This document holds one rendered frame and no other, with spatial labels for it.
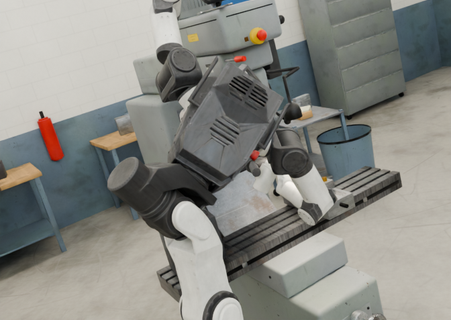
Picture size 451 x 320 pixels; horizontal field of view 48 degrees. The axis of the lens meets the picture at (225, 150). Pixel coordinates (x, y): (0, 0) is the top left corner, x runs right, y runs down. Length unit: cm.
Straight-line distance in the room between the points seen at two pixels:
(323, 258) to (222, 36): 100
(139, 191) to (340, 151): 312
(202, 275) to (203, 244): 10
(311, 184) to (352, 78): 568
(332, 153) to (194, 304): 296
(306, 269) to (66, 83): 452
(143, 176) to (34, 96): 478
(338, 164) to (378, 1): 380
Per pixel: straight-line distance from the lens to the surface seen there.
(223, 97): 144
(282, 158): 157
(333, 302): 207
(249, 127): 144
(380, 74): 771
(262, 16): 194
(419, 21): 939
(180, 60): 156
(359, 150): 436
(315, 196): 172
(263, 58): 204
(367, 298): 217
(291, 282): 211
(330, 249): 220
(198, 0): 224
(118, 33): 635
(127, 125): 580
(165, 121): 238
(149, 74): 269
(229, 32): 186
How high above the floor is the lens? 187
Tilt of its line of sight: 15 degrees down
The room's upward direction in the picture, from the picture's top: 15 degrees counter-clockwise
